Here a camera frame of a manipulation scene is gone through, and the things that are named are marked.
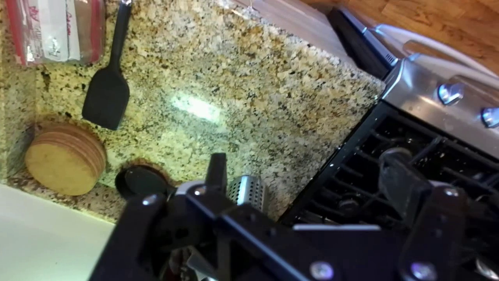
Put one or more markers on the perforated steel utensil holder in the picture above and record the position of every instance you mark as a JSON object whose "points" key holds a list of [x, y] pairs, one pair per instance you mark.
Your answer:
{"points": [[250, 191]]}

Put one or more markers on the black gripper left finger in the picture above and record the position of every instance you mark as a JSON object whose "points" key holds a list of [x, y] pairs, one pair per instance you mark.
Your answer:
{"points": [[217, 169]]}

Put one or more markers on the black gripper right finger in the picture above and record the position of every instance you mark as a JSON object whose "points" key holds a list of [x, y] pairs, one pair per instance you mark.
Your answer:
{"points": [[402, 184]]}

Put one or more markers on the stainless steel gas stove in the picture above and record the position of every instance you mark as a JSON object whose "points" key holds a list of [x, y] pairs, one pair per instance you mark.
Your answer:
{"points": [[415, 98]]}

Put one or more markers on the silver stove knob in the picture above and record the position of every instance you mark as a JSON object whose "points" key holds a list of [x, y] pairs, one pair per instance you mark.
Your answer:
{"points": [[491, 116], [449, 94]]}

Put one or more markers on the small black round dish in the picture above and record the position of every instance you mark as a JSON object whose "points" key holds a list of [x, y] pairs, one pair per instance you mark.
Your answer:
{"points": [[140, 181]]}

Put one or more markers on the clear zip bag pack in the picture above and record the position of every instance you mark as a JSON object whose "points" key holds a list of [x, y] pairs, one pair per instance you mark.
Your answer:
{"points": [[52, 28]]}

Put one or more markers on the stack of cork trivets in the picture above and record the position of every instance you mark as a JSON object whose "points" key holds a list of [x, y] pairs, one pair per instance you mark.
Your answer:
{"points": [[62, 161]]}

